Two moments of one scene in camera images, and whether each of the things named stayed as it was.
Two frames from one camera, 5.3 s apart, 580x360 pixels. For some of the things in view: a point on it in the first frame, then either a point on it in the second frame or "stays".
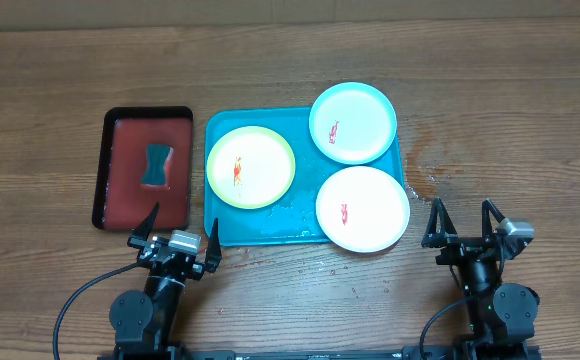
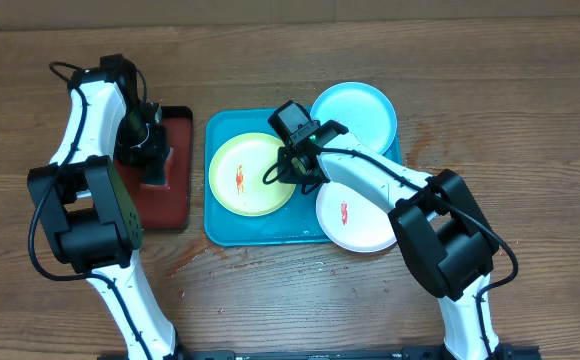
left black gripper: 190,270 -> 157,149
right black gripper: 461,245 -> 289,177
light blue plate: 353,123 stays
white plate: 363,209 stays
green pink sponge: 156,171 stays
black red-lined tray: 122,202 stays
